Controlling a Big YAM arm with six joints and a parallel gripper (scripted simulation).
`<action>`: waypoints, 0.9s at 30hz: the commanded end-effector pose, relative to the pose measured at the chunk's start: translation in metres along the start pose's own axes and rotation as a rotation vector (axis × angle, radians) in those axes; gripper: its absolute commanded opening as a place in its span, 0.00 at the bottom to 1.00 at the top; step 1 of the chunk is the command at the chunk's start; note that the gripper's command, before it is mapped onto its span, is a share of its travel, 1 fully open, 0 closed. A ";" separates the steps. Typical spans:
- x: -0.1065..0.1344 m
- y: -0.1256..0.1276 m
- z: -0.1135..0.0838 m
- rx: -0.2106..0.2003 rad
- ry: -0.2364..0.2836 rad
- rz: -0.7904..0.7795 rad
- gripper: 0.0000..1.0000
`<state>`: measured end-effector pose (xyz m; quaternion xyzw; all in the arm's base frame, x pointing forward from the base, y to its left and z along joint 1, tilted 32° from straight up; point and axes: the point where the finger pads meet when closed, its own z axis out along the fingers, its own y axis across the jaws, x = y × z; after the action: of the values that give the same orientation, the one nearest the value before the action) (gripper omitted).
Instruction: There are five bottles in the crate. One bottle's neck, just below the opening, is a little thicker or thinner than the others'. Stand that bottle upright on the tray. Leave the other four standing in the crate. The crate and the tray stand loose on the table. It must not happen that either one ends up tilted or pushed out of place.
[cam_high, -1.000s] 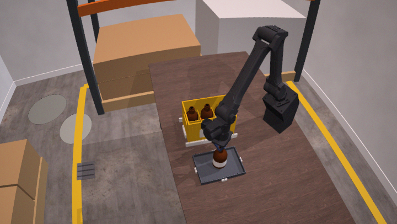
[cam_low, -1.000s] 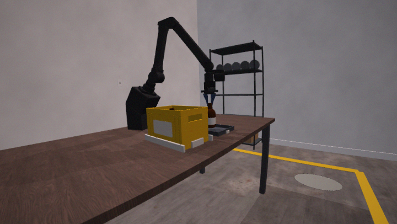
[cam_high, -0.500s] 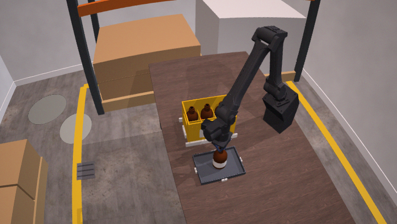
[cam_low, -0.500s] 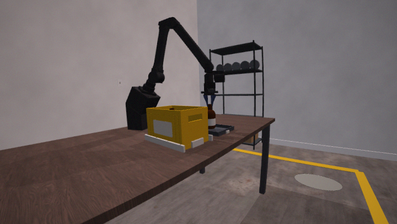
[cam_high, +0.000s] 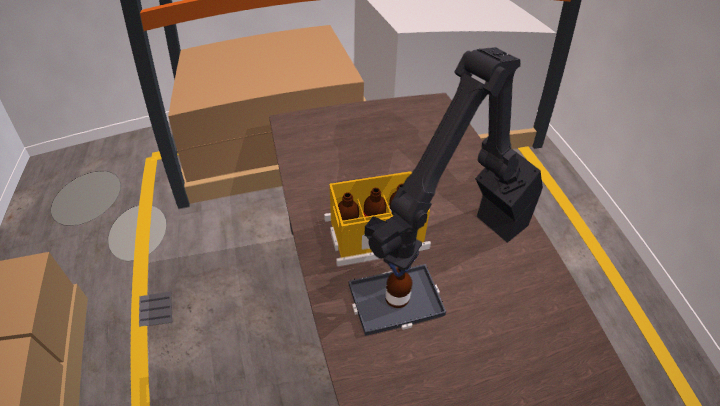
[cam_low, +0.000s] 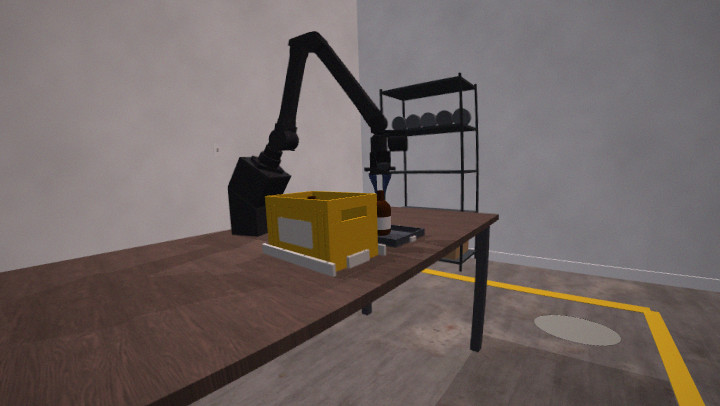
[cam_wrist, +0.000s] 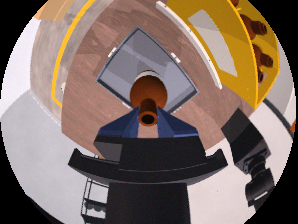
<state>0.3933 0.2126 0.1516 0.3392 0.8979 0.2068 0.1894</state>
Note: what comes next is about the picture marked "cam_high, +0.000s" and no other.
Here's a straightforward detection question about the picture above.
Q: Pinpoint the yellow divided crate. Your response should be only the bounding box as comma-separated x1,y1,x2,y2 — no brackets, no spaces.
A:
329,172,430,258

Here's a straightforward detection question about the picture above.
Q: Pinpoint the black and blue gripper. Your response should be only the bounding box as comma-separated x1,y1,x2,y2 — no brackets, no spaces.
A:
383,239,422,277

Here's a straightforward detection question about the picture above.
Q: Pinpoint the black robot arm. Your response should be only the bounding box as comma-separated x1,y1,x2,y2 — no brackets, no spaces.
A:
364,47,526,259

